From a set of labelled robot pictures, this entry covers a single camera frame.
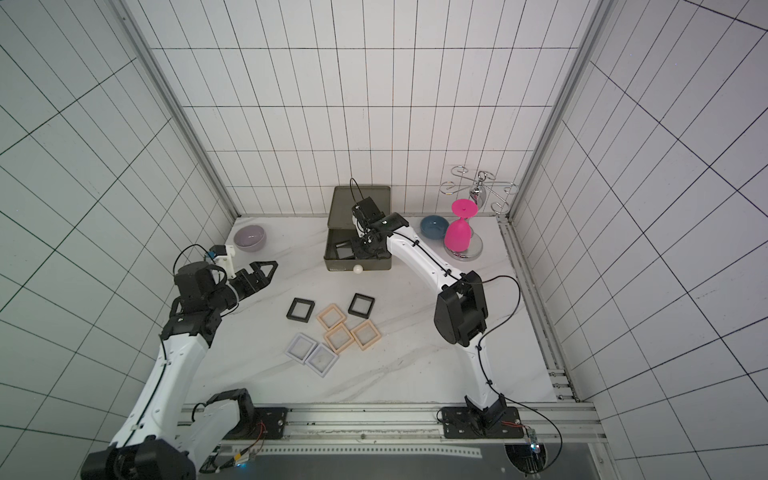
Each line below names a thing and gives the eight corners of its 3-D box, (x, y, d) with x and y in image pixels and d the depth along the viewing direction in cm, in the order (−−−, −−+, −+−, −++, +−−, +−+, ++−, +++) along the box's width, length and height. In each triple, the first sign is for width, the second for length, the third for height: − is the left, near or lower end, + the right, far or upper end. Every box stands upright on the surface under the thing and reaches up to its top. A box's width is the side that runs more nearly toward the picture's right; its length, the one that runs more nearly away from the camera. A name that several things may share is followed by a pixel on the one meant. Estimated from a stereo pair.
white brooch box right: (305, 363, 85) (303, 361, 83) (321, 344, 88) (320, 341, 87) (323, 377, 82) (322, 376, 80) (339, 357, 86) (338, 355, 84)
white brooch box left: (284, 355, 86) (282, 352, 84) (298, 334, 90) (297, 331, 88) (304, 365, 84) (303, 363, 82) (318, 344, 88) (316, 341, 86)
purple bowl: (237, 248, 113) (230, 237, 107) (253, 232, 118) (246, 221, 113) (261, 258, 110) (255, 247, 104) (276, 242, 115) (271, 230, 110)
